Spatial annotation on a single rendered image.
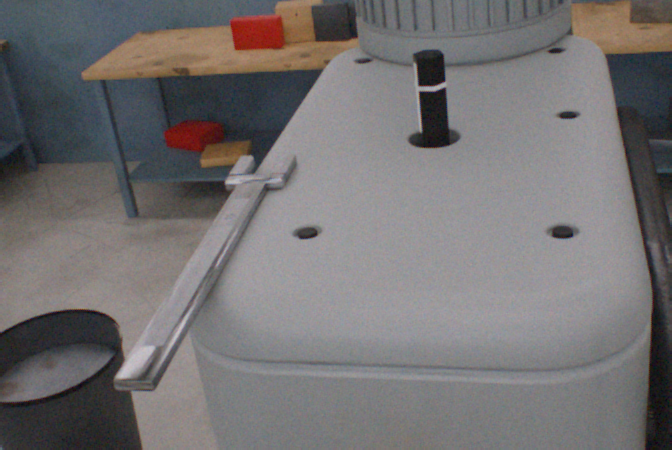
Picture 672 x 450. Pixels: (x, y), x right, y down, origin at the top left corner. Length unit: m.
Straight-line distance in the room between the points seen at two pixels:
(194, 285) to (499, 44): 0.39
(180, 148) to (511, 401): 4.84
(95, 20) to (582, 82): 4.99
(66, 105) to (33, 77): 0.27
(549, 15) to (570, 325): 0.41
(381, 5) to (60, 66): 5.09
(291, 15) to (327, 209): 4.07
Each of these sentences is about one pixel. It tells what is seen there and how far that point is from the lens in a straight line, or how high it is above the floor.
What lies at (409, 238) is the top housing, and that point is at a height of 1.89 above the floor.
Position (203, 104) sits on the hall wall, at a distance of 5.47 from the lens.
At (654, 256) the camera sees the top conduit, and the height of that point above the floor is 1.81.
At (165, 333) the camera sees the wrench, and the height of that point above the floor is 1.90.
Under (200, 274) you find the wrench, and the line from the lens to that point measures 0.47.
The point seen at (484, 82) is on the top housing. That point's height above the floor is 1.89.
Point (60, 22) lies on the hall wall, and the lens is 5.70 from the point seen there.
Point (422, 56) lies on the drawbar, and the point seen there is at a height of 1.95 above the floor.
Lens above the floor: 2.13
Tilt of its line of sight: 26 degrees down
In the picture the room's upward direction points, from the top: 8 degrees counter-clockwise
